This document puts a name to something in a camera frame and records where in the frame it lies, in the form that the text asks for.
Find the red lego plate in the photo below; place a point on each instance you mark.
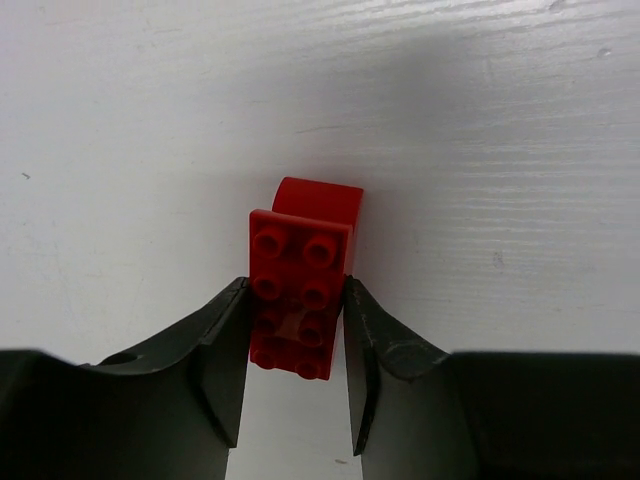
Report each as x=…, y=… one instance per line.
x=297, y=268

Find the red curved lego brick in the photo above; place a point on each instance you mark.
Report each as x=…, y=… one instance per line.
x=322, y=201

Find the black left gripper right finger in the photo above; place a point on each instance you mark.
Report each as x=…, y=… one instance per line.
x=418, y=412

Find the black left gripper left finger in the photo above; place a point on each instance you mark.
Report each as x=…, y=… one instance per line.
x=168, y=407

